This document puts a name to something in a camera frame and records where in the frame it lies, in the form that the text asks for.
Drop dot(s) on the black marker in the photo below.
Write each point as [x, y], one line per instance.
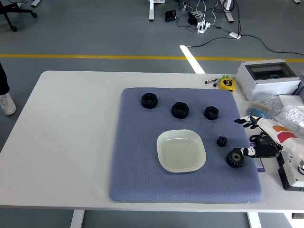
[215, 83]

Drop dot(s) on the large black hex nut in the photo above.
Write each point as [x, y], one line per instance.
[175, 113]
[145, 103]

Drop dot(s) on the grey electrical enclosure box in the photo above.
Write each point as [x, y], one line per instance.
[244, 78]

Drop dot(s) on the white power strip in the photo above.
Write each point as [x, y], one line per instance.
[203, 27]

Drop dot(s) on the purple-edged label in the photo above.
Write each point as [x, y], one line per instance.
[298, 215]

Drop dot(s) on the white desk foot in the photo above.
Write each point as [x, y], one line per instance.
[35, 2]

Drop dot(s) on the white square dish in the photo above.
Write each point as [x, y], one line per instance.
[180, 152]

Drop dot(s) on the person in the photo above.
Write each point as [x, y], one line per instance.
[7, 104]

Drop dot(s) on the yellow tape measure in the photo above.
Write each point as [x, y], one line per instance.
[226, 84]

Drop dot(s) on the silver and black pen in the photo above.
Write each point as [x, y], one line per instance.
[209, 81]

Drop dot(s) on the black office chair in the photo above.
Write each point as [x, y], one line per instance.
[6, 10]

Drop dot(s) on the black digital meter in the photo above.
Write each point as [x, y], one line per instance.
[267, 142]

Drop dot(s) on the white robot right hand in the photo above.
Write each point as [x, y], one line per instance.
[283, 136]

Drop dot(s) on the white power adapter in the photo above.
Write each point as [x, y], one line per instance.
[234, 35]

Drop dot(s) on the black charger block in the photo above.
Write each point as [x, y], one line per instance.
[192, 18]

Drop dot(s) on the clear plastic bag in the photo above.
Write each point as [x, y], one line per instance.
[268, 101]

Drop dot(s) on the small black hex nut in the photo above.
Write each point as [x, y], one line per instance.
[207, 116]

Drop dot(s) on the flat white box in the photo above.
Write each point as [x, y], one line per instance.
[292, 98]

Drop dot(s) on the white table leg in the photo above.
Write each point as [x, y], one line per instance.
[254, 221]
[77, 219]

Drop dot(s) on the small black gear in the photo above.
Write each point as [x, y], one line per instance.
[222, 141]

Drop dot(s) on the large black bevel gear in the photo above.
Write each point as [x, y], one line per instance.
[235, 161]

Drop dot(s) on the purple printed card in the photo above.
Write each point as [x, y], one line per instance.
[259, 166]

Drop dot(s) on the black power adapter box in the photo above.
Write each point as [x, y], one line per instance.
[170, 15]

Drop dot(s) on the bubble wrap bag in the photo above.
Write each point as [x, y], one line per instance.
[292, 116]

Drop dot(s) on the blue-grey quilted mat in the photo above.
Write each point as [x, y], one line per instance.
[142, 142]

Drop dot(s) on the white desk leg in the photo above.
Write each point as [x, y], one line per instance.
[151, 12]
[228, 14]

